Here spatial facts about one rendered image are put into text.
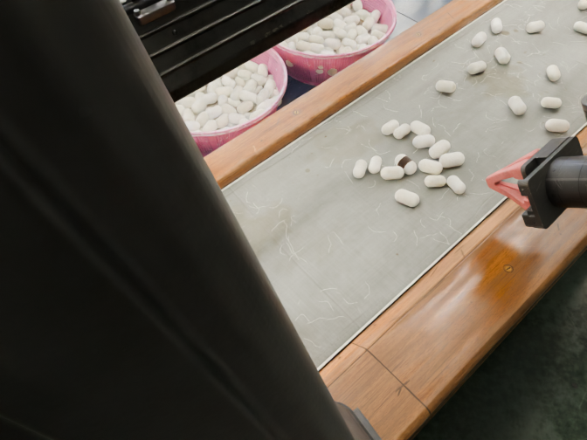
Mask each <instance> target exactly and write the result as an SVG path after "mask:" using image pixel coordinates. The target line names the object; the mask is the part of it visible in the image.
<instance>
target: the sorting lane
mask: <svg viewBox="0 0 587 440"><path fill-rule="evenodd" d="M579 1H580V0H504V1H503V2H501V3H499V4H498V5H496V6H495V7H493V8H492V9H491V10H489V11H488V12H486V13H485V14H483V15H482V16H480V17H478V18H477V19H475V20H474V21H472V22H471V23H470V24H468V25H467V26H465V27H464V28H462V29H461V30H459V31H457V32H456V33H454V34H453V35H451V36H450V37H449V38H447V39H446V40H444V41H443V42H441V43H440V44H438V45H436V46H435V47H433V48H432V49H430V50H429V51H428V52H427V53H425V54H424V55H422V56H421V57H419V58H417V59H416V60H414V61H413V62H411V63H410V64H408V65H407V66H406V67H404V68H403V69H401V70H400V71H398V72H396V73H395V74H393V75H392V76H390V77H389V78H387V79H386V80H385V81H383V82H382V83H380V84H379V85H377V86H375V87H374V88H372V89H371V90H369V91H368V92H366V93H365V94H364V95H362V96H361V97H359V98H358V99H356V100H354V101H353V102H351V103H350V104H348V105H347V106H345V107H344V108H343V109H342V110H340V111H339V112H337V113H335V114H334V115H332V116H331V117H329V118H328V119H326V120H325V121H323V122H322V123H321V124H319V125H318V126H316V127H314V128H313V129H311V130H310V131H308V132H307V133H305V134H304V135H302V136H301V137H300V138H298V139H297V140H295V141H293V142H292V143H290V144H289V145H287V146H286V147H284V148H282V149H281V150H280V151H279V152H277V153H276V154H274V155H272V156H271V157H269V158H268V159H266V160H265V161H263V162H261V163H260V164H259V165H258V166H257V167H255V168H253V169H252V170H250V171H249V172H247V173H246V174H244V175H242V176H241V177H239V179H237V180H236V181H234V182H232V183H231V184H229V185H228V186H226V187H225V188H223V189H221V190H222V192H223V194H224V197H225V199H226V200H227V202H228V203H229V205H230V207H231V210H232V211H233V213H234V215H235V217H236V218H237V220H238V223H239V224H240V226H241V228H242V230H243V232H244V233H245V235H246V237H247V239H248V241H249V243H250V245H251V247H252V248H253V250H254V252H255V254H256V256H257V258H258V260H259V262H260V263H261V265H262V267H263V269H264V271H265V272H266V275H267V277H268V278H269V280H270V282H271V283H272V285H273V288H274V290H275V291H276V293H277V295H278V296H279V298H280V301H281V303H282V305H283V306H284V307H285V309H286V311H287V314H288V316H289V318H290V319H291V321H292V322H293V325H294V327H295V329H296V330H297V332H298V334H299V336H300V338H301V340H302V342H303V343H304V345H305V347H306V349H307V351H308V353H309V354H310V356H311V358H312V360H313V362H314V364H315V366H316V367H317V369H318V371H320V370H322V369H323V368H324V367H325V366H326V365H327V364H328V363H329V362H330V361H331V360H333V359H334V358H335V357H336V356H337V355H338V354H339V353H340V352H341V351H342V350H343V349H344V348H345V347H346V346H347V345H348V344H349V343H350V342H351V341H352V340H354V339H355V338H356V337H357V336H358V335H359V334H360V333H361V332H362V331H363V330H365V329H366V328H367V327H368V326H369V325H370V324H371V323H372V322H373V321H374V320H376V319H377V318H378V317H379V316H380V315H381V314H382V313H383V312H384V311H385V310H387V309H388V308H389V307H390V306H391V305H392V304H393V303H394V302H395V301H396V300H398V299H399V298H400V297H401V296H402V295H403V294H404V293H405V292H406V291H407V290H409V289H410V288H411V287H412V286H413V285H414V284H415V283H416V282H417V281H418V280H420V279H421V278H422V277H423V276H424V275H425V274H426V273H427V272H428V271H429V270H430V269H431V268H432V267H433V266H434V265H435V264H436V263H437V262H438V261H439V260H441V259H442V258H443V257H444V256H445V255H446V254H447V253H448V252H449V251H451V250H452V249H453V248H454V247H455V246H456V245H457V244H458V243H459V242H460V241H461V240H463V239H464V238H465V237H466V236H467V235H468V234H469V233H470V232H471V231H472V230H474V229H475V228H476V227H477V226H478V225H479V224H480V223H481V222H482V221H483V220H485V219H486V218H487V217H488V216H489V215H490V214H491V213H492V212H493V211H494V210H496V209H497V208H498V207H499V206H500V205H501V204H502V203H503V202H504V201H505V200H507V199H508V197H506V196H504V195H503V194H501V193H499V192H497V191H495V190H493V189H490V188H489V187H488V185H487V181H486V178H487V177H488V176H489V175H491V174H493V173H495V172H496V171H498V170H500V169H502V168H505V167H506V166H507V165H509V164H511V163H512V162H515V161H516V160H518V159H520V158H522V157H523V156H524V155H526V154H528V153H530V152H531V151H533V150H535V149H537V148H542V147H543V146H544V145H545V144H547V143H548V142H549V141H550V140H551V139H553V138H562V137H571V136H576V135H577V134H578V133H579V132H580V131H581V130H583V129H584V128H585V127H586V126H587V121H586V119H585V115H584V110H583V107H582V104H581V100H582V98H583V97H584V96H585V95H586V94H587V34H583V33H581V32H578V31H575V30H574V24H575V23H576V22H578V21H582V22H585V23H587V9H585V10H580V9H578V7H577V5H578V3H579ZM494 18H499V19H500V20H501V24H502V30H501V32H500V33H493V32H492V28H491V21H492V20H493V19H494ZM535 21H543V22H544V23H545V27H544V29H543V30H542V31H538V32H533V33H529V32H527V31H526V26H527V24H529V23H531V22H535ZM481 31H483V32H485V33H486V34H487V40H486V41H485V42H484V43H483V44H482V45H481V46H480V47H474V46H473V45H472V40H473V38H474V37H475V36H476V35H477V34H478V33H479V32H481ZM499 47H504V48H505V49H506V50H507V51H508V53H509V55H510V60H509V61H508V62H507V63H506V64H501V63H500V62H499V61H498V59H497V58H496V57H495V55H494V53H495V50H496V49H497V48H499ZM478 61H484V62H485V63H486V64H487V68H486V70H485V71H484V72H478V73H475V74H470V73H469V72H468V71H467V67H468V66H469V65H470V64H472V63H474V62H478ZM550 65H556V66H557V67H558V69H559V71H560V73H561V76H560V78H559V79H558V80H556V81H551V80H550V79H549V77H548V74H547V68H548V67H549V66H550ZM440 80H447V81H452V82H454V83H455V85H456V89H455V91H454V92H452V93H445V92H440V91H438V90H437V89H436V84H437V82H438V81H440ZM513 96H519V97H520V98H521V100H522V101H523V103H524V104H525V105H526V107H527V110H526V112H525V113H524V114H522V115H517V114H515V113H514V112H513V110H512V109H511V108H510V107H509V105H508V100H509V99H510V98H511V97H513ZM545 97H551V98H558V99H560V100H561V101H562V105H561V106H560V107H558V108H556V109H554V108H547V107H543V106H542V105H541V101H542V99H543V98H545ZM550 119H559V120H566V121H568V122H569V124H570V128H569V129H568V130H567V131H566V132H563V133H559V132H550V131H549V130H547V129H546V127H545V124H546V122H547V121H548V120H550ZM390 120H397V121H398V123H399V126H401V125H402V124H408V125H409V126H410V125H411V123H412V122H413V121H415V120H418V121H420V122H422V123H424V124H425V125H427V126H429V127H430V129H431V132H430V135H432V136H433V137H434V138H435V143H434V144H436V143H437V142H438V141H441V140H446V141H449V143H450V145H451V147H450V150H449V151H448V152H447V154H450V153H454V152H460V153H462V154H463V155H464V156H465V160H464V162H463V164H461V165H460V166H455V167H450V168H443V169H442V172H441V173H440V174H438V175H442V176H443V177H444V178H445V179H446V180H447V178H448V177H449V176H451V175H456V176H457V177H458V178H459V179H460V180H461V181H462V182H463V183H464V184H465V185H466V190H465V192H464V193H462V194H456V193H455V192H454V191H453V190H452V189H451V188H450V187H449V186H448V185H447V182H446V183H445V185H444V186H442V187H427V186H426V185H425V178H426V177H427V176H428V175H432V174H428V173H425V172H422V171H421V170H420V169H419V167H418V164H419V162H420V161H421V160H423V159H428V160H432V161H435V162H439V158H438V159H433V158H431V157H430V155H429V149H430V148H415V147H414V146H413V144H412V141H413V139H414V138H415V137H416V136H418V134H415V133H413V132H412V131H410V132H409V133H408V134H407V135H406V136H404V137H403V138H402V139H397V138H395V137H394V134H393V133H394V132H393V133H392V134H389V135H385V134H383V133H382V126H383V125H384V124H386V123H387V122H389V121H390ZM401 154H403V155H407V156H408V157H410V158H411V159H412V160H413V161H414V162H415V163H416V165H417V169H416V171H415V173H413V174H411V175H407V174H405V173H404V176H403V177H402V178H401V179H391V180H385V179H383V178H382V177H381V170H382V169H383V168H384V167H396V166H397V165H396V164H395V158H396V157H397V156H398V155H401ZM376 155H377V156H379V157H381V159H382V164H381V167H380V170H379V172H378V173H376V174H371V173H370V172H369V164H370V160H371V158H372V157H373V156H376ZM358 160H365V161H366V162H367V168H366V170H365V174H364V176H363V177H362V178H356V177H354V175H353V169H354V167H355V165H356V162H357V161H358ZM399 189H405V190H408V191H410V192H412V193H415V194H417V195H418V197H419V203H418V205H417V206H415V207H410V206H408V205H405V204H403V203H399V202H398V201H397V200H396V198H395V194H396V192H397V191H398V190H399Z"/></svg>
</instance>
